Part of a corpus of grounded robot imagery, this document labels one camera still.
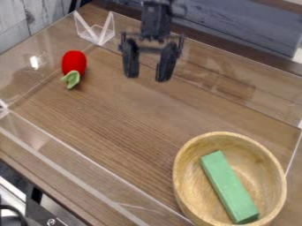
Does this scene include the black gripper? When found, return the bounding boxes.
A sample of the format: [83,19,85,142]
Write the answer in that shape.
[119,32,186,82]

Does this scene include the red plush strawberry toy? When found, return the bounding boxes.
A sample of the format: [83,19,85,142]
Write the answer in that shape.
[61,50,87,89]

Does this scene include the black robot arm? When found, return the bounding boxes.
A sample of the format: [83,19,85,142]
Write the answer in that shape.
[118,0,186,82]

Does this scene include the clear acrylic tray walls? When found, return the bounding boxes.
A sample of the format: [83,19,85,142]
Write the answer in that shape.
[0,18,302,226]

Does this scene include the wooden bowl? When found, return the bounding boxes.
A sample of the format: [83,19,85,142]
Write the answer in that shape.
[173,132,288,226]

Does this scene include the green rectangular block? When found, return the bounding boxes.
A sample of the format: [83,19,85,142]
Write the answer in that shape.
[199,150,260,224]

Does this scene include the clear acrylic corner bracket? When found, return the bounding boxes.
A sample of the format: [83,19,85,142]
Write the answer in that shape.
[74,11,117,46]

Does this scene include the black table frame mount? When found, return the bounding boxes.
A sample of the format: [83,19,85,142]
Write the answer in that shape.
[0,185,81,226]

